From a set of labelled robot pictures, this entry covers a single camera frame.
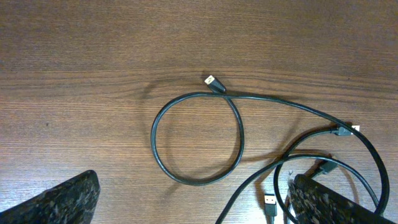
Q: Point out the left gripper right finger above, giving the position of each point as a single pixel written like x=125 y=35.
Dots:
x=312 y=202

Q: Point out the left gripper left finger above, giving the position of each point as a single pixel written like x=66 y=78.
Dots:
x=72 y=201

